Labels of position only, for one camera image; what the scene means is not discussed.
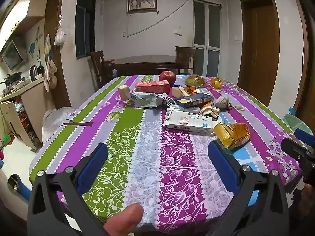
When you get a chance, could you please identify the yellow sponge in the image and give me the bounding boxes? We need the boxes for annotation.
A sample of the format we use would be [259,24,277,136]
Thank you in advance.
[117,85,130,100]

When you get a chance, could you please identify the black electric kettle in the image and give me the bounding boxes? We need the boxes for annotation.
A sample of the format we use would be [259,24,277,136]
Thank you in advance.
[30,65,45,81]

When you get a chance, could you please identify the plastic-wrapped cake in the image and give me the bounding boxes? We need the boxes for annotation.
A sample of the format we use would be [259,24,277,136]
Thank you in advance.
[185,75,206,88]

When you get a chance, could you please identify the red apple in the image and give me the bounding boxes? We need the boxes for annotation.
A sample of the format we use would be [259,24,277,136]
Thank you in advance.
[159,70,176,85]

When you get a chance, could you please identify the blue cardboard box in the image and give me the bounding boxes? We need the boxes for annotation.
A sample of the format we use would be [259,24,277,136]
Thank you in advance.
[174,94,214,108]

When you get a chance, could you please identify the white charger cable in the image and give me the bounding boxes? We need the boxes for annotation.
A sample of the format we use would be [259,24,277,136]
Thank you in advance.
[161,96,178,107]

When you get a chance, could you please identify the dark window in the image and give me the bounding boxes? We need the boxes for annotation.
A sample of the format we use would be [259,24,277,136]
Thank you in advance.
[75,0,96,59]

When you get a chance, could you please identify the brown panelled wooden door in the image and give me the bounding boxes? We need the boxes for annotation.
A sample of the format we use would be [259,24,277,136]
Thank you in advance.
[293,0,315,118]

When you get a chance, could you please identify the dark wooden chair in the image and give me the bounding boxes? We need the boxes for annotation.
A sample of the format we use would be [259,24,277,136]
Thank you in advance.
[90,50,116,89]
[175,46,196,75]

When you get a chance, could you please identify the red carton box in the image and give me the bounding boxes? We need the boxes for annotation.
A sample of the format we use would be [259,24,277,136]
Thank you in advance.
[135,81,171,94]

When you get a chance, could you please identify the dark wooden dining table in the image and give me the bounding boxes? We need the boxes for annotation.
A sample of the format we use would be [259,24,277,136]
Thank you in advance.
[111,55,189,77]

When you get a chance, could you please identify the person's left hand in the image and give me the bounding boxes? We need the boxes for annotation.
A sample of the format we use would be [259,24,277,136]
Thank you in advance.
[103,204,144,236]

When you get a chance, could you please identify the hanging oven mitts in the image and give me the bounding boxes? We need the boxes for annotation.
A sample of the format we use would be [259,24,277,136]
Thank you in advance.
[44,56,58,92]

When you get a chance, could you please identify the white medicine box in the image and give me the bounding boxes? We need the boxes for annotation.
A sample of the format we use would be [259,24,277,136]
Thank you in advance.
[163,108,222,137]

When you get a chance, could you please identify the steel range hood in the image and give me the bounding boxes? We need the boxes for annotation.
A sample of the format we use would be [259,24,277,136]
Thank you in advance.
[1,38,29,72]

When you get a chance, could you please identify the gold box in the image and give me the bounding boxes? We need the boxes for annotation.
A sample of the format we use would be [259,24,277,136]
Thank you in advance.
[214,122,251,151]

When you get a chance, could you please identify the kitchen counter cabinet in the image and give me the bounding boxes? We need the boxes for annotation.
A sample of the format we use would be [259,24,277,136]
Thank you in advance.
[0,76,50,150]

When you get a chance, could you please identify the framed wall picture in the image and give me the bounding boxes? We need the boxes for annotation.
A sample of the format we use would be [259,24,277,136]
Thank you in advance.
[127,0,157,14]

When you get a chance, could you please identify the kitchen wall cabinet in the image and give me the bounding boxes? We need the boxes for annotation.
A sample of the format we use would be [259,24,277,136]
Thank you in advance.
[0,0,46,50]

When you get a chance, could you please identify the grey tissue ball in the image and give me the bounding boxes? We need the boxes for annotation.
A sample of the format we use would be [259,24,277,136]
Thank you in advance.
[215,96,232,110]

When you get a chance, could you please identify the white wall cable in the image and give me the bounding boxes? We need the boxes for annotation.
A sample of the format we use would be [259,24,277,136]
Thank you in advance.
[122,0,195,38]

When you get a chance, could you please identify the white plastic sack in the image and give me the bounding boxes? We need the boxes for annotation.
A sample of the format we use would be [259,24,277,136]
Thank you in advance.
[42,107,77,144]

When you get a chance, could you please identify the frosted glass double door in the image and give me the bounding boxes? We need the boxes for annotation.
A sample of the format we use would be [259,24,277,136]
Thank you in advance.
[193,0,222,78]

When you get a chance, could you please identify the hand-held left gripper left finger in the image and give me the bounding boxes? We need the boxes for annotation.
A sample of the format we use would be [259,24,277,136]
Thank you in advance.
[27,143,109,236]

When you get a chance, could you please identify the green lined trash bin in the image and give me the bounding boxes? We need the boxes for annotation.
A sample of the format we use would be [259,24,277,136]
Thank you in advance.
[283,114,314,138]

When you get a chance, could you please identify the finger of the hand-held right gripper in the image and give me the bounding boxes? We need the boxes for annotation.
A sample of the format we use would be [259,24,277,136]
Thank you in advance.
[294,128,315,144]
[281,138,315,177]

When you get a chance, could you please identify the yellow crumpled wrapper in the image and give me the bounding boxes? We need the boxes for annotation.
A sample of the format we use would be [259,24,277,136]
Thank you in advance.
[209,77,225,89]

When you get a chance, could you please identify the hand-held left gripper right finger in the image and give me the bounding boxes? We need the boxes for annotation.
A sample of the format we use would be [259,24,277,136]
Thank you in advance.
[207,141,289,236]

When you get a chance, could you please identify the orange and white snack bag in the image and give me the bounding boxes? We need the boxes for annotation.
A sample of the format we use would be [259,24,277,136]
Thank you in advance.
[197,102,221,120]
[182,86,207,96]

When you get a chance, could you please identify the white hanging plastic bag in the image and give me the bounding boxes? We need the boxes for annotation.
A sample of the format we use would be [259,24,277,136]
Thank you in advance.
[54,15,66,46]

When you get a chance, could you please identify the black wok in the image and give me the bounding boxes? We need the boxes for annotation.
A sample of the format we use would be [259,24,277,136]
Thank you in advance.
[0,71,22,85]

